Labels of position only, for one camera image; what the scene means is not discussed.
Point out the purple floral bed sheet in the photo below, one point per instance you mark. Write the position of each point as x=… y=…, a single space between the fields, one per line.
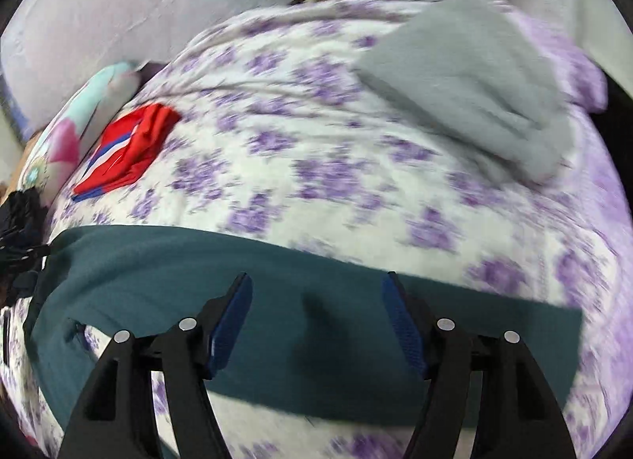
x=306 y=142

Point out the red striped pants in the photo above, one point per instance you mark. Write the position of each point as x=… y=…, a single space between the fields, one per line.
x=133 y=142

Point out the floral pillow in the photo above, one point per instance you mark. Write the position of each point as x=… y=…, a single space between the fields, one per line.
x=67 y=142

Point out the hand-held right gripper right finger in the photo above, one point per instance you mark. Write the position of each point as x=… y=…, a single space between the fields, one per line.
x=404 y=325

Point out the teal pants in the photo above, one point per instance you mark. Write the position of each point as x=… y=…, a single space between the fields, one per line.
x=321 y=300

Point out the dark purple cloth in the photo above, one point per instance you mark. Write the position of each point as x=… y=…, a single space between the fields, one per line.
x=154 y=72

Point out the black pants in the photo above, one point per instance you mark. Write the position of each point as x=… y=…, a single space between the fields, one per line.
x=22 y=214

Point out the grey pants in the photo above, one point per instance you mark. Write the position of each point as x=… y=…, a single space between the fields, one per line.
x=460 y=78

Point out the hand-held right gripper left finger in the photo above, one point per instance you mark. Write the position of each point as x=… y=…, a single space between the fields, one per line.
x=228 y=325

